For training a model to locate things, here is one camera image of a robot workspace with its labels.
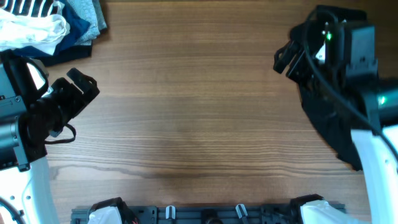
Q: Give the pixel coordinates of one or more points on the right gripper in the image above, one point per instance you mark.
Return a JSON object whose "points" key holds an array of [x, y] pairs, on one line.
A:
{"points": [[288, 53]]}

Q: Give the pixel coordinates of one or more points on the black folded garment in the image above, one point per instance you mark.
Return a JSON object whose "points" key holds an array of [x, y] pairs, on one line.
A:
{"points": [[73, 53]]}

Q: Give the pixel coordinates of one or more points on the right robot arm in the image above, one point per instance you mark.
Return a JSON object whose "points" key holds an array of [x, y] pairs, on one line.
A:
{"points": [[332, 59]]}

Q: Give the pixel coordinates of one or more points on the light grey folded garment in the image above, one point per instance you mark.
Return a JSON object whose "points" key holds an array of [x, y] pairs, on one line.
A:
{"points": [[90, 11]]}

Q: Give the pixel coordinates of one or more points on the blue shirt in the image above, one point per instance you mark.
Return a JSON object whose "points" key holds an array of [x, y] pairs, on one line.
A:
{"points": [[77, 27]]}

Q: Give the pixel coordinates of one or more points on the white t-shirt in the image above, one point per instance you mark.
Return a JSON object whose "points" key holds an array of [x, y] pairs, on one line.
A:
{"points": [[37, 24]]}

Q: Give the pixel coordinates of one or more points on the black garment with logo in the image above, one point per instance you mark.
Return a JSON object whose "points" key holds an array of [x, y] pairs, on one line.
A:
{"points": [[321, 112]]}

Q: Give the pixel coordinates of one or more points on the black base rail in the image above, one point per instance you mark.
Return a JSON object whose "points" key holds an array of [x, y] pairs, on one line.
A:
{"points": [[265, 214]]}

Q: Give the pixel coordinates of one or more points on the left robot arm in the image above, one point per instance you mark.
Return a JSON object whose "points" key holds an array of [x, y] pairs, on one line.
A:
{"points": [[31, 111]]}

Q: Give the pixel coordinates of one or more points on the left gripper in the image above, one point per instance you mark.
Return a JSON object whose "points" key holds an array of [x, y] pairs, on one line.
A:
{"points": [[81, 101]]}

